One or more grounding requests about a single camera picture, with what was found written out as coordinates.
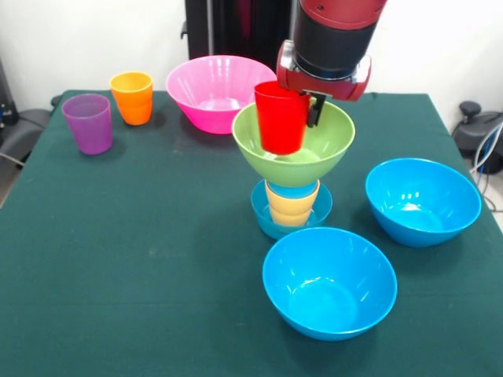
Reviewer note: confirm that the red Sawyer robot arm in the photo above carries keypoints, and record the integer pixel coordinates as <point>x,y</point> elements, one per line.
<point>334,43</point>

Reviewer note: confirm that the dark green tablecloth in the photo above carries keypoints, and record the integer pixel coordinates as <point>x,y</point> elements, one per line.
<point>157,294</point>

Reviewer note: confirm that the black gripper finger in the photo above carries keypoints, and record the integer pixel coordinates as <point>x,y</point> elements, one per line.
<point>315,114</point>

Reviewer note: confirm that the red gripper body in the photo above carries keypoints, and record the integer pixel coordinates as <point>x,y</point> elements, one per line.
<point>330,88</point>

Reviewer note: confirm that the yellow cup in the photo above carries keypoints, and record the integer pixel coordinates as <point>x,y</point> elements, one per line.
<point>292,210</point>

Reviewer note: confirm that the blue cup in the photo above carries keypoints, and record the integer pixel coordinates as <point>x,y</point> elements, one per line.
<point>292,191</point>

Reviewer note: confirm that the black chair base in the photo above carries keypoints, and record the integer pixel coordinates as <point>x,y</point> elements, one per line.
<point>471,133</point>

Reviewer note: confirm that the orange cup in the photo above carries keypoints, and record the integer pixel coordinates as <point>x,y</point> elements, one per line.
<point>133,102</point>

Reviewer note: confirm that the small blue bowl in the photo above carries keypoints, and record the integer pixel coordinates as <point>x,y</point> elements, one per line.
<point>261,220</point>

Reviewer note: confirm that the red cup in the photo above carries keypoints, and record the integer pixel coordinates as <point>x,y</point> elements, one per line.
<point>281,125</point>

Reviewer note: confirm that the large blue bowl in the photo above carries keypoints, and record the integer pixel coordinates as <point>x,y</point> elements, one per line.
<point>330,298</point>
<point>424,208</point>

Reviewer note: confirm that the purple cup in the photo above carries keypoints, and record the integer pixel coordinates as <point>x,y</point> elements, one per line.
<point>88,129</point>

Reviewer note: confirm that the pink bowl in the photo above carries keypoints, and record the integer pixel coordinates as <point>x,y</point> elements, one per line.
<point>204,90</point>

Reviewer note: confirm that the green bowl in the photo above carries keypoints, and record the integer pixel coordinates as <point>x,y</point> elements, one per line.
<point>334,149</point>

